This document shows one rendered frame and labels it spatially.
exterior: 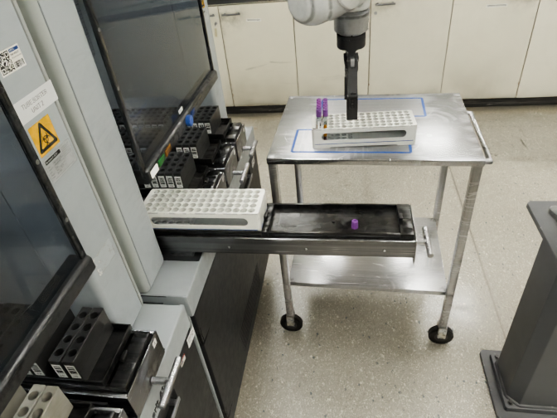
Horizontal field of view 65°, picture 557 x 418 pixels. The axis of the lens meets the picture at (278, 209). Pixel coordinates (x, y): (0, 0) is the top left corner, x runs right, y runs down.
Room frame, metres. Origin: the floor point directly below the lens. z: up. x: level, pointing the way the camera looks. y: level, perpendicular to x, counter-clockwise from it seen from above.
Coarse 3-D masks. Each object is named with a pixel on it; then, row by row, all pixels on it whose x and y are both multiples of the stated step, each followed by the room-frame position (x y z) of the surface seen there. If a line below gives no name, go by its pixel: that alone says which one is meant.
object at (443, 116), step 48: (336, 96) 1.48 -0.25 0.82; (384, 96) 1.43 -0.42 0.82; (432, 96) 1.39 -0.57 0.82; (288, 144) 1.17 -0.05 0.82; (432, 144) 1.07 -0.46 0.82; (432, 240) 1.25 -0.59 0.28; (288, 288) 1.10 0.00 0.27; (336, 288) 1.07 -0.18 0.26; (384, 288) 1.03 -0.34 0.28; (432, 288) 1.01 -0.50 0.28; (432, 336) 0.97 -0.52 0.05
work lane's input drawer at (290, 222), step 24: (264, 216) 0.82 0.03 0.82; (288, 216) 0.84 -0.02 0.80; (312, 216) 0.83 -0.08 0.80; (336, 216) 0.82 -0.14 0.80; (360, 216) 0.81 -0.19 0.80; (384, 216) 0.80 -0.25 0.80; (408, 216) 0.77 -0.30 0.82; (168, 240) 0.81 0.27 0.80; (192, 240) 0.80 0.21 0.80; (216, 240) 0.79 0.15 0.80; (240, 240) 0.78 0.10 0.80; (264, 240) 0.76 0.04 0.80; (288, 240) 0.75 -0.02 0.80; (312, 240) 0.74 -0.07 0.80; (336, 240) 0.73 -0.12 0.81; (360, 240) 0.72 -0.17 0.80; (384, 240) 0.71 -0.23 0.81; (408, 240) 0.70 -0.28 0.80
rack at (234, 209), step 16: (160, 192) 0.92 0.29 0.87; (176, 192) 0.92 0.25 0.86; (192, 192) 0.91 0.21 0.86; (208, 192) 0.89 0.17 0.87; (224, 192) 0.88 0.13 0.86; (240, 192) 0.89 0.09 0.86; (256, 192) 0.88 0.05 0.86; (160, 208) 0.85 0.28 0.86; (176, 208) 0.84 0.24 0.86; (192, 208) 0.84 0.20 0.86; (208, 208) 0.83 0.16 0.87; (224, 208) 0.82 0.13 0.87; (240, 208) 0.81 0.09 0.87; (256, 208) 0.80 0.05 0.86; (160, 224) 0.84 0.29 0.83; (176, 224) 0.83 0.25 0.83; (192, 224) 0.84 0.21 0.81; (208, 224) 0.84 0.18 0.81; (224, 224) 0.83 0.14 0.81; (240, 224) 0.82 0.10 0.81; (256, 224) 0.78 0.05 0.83
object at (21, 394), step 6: (18, 390) 0.40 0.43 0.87; (24, 390) 0.40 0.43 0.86; (12, 396) 0.38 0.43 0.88; (18, 396) 0.39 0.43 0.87; (24, 396) 0.40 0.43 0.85; (12, 402) 0.38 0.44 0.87; (18, 402) 0.38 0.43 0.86; (6, 408) 0.37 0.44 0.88; (12, 408) 0.37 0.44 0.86; (6, 414) 0.36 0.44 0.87; (12, 414) 0.37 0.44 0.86
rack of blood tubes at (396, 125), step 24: (312, 120) 1.18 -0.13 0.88; (336, 120) 1.17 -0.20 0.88; (360, 120) 1.15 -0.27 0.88; (384, 120) 1.13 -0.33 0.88; (408, 120) 1.12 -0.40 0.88; (312, 144) 1.13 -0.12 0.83; (336, 144) 1.12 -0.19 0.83; (360, 144) 1.11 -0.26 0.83; (384, 144) 1.10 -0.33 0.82; (408, 144) 1.09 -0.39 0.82
